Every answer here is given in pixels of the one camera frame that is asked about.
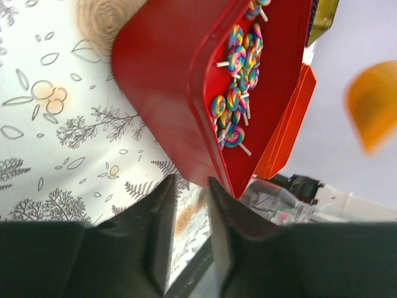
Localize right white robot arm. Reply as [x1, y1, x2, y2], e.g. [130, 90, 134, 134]
[270, 174, 396, 222]

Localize red tray swirl lollipops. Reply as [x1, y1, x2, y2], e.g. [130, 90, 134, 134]
[111, 0, 312, 197]

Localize orange tray clear lollipops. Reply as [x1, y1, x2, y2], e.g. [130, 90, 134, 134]
[254, 63, 317, 179]

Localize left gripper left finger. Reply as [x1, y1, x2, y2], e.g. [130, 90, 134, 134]
[1, 174, 176, 297]

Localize yellow plastic scoop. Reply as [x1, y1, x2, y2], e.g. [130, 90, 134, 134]
[344, 60, 396, 156]

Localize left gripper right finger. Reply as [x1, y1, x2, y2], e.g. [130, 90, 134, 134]
[207, 177, 396, 297]

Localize dark tin star candies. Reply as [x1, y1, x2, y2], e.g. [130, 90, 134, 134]
[305, 0, 339, 47]

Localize clear glass jar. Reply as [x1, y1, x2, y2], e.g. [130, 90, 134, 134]
[239, 178, 313, 225]

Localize floral table mat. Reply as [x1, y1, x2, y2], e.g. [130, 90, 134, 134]
[1, 1, 210, 284]

